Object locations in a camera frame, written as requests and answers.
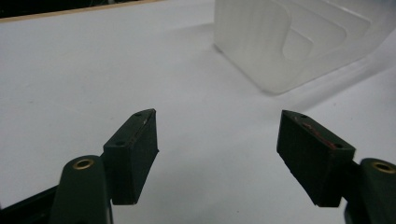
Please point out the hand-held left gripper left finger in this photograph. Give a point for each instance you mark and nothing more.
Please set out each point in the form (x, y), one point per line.
(129, 161)

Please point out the translucent white plastic container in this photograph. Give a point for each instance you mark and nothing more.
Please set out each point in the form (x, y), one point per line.
(264, 40)

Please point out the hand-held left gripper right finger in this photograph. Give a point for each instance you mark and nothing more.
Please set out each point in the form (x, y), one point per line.
(314, 161)

